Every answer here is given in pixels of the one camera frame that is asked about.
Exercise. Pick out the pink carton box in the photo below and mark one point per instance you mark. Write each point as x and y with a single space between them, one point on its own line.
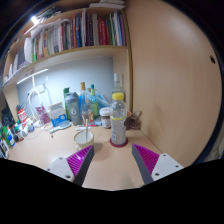
43 116

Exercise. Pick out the light blue hairbrush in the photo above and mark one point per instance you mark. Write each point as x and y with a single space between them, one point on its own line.
63 126

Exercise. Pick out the white wall power outlet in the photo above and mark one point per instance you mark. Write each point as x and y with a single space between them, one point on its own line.
40 88

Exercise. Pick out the red and white bottle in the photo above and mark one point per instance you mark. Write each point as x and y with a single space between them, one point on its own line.
22 116

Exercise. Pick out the clear glass bottle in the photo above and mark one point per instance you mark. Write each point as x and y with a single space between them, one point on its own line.
118 83

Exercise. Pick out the wooden shelf unit with books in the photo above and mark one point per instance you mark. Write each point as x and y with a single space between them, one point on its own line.
66 55

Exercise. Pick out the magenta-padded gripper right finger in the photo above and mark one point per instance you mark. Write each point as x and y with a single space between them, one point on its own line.
149 158

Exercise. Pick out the flat round red coaster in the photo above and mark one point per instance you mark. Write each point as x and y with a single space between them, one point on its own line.
113 144

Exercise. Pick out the white squeeze tube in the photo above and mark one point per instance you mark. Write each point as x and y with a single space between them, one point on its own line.
85 128

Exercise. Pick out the cream mug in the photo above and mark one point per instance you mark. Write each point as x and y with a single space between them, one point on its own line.
81 143

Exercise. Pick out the blue and white box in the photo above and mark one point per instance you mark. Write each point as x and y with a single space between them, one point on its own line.
58 116

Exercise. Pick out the clear bottle with yellow cap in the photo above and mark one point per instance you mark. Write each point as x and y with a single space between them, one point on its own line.
118 123

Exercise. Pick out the thin stirring stick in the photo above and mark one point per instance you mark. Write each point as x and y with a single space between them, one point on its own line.
86 128

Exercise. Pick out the brown spread jar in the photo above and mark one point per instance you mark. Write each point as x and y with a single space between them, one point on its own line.
105 120

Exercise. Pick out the green-capped plastic bottle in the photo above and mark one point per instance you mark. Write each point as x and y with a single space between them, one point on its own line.
94 106

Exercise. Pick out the small brown bag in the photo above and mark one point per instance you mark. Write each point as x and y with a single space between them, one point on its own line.
134 121

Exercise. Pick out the green glass bottle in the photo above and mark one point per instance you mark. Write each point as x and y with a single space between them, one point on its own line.
66 91

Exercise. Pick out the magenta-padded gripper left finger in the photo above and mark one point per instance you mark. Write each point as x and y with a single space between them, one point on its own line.
77 160

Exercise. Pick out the blue bottle with yellow cap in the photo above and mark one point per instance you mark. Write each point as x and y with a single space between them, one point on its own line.
83 96

